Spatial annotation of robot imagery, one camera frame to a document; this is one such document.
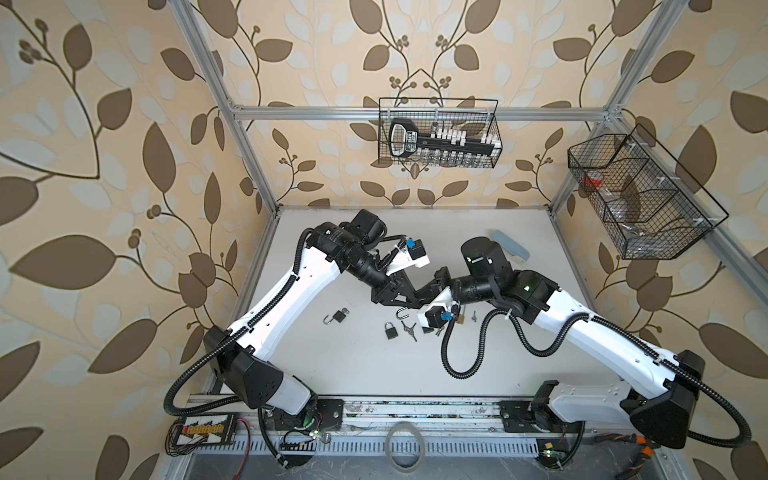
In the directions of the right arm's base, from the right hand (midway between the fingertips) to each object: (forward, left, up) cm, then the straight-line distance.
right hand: (411, 291), depth 66 cm
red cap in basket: (+35, -58, +1) cm, 68 cm away
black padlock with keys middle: (+2, -10, -28) cm, 30 cm away
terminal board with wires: (-22, +53, -26) cm, 63 cm away
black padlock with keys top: (-6, +2, -1) cm, 6 cm away
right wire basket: (+18, -60, +7) cm, 63 cm away
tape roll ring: (-22, +1, -30) cm, 37 cm away
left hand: (-2, -1, 0) cm, 2 cm away
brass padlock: (+6, -17, -28) cm, 33 cm away
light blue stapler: (+28, -39, -24) cm, 54 cm away
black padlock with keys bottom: (+2, +5, -28) cm, 29 cm away
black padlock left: (+8, +21, -27) cm, 35 cm away
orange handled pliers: (-29, -54, -27) cm, 67 cm away
